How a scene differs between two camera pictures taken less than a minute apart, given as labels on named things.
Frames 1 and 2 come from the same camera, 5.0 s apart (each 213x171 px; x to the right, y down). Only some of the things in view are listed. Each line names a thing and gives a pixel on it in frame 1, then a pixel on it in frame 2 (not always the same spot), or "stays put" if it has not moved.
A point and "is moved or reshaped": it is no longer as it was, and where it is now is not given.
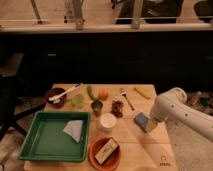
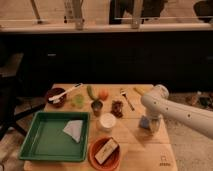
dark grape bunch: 117,106 stays put
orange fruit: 103,94 stays put
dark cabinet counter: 167,55 stays put
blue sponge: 141,121 is moved or reshaped
